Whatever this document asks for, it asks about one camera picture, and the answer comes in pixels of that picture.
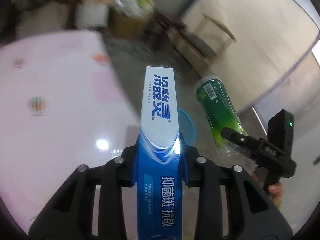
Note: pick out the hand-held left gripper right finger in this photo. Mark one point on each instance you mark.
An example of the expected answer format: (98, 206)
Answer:
(186, 170)

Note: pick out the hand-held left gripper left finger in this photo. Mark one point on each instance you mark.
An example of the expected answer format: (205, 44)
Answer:
(127, 165)

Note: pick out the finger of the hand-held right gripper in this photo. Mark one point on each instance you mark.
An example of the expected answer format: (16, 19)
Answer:
(240, 140)

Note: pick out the green plastic bottle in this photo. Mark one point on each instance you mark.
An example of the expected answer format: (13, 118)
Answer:
(217, 110)

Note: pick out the blue bin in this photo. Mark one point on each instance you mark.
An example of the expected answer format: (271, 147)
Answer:
(187, 127)

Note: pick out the blue white toothpaste box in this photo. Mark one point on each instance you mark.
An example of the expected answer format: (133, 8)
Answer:
(160, 120)

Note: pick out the person's right hand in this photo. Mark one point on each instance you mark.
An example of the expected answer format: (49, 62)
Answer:
(276, 192)

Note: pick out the small dark wooden stool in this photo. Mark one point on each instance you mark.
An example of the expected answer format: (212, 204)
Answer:
(180, 35)

